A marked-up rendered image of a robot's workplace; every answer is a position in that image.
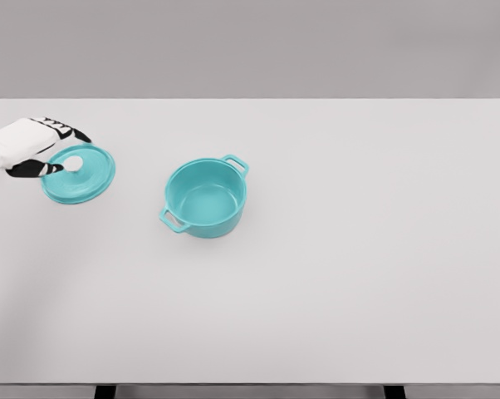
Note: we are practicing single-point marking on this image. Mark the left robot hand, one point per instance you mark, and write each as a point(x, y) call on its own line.
point(27, 135)

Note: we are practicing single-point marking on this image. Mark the teal pot lid white knob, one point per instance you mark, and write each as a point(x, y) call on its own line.
point(81, 183)

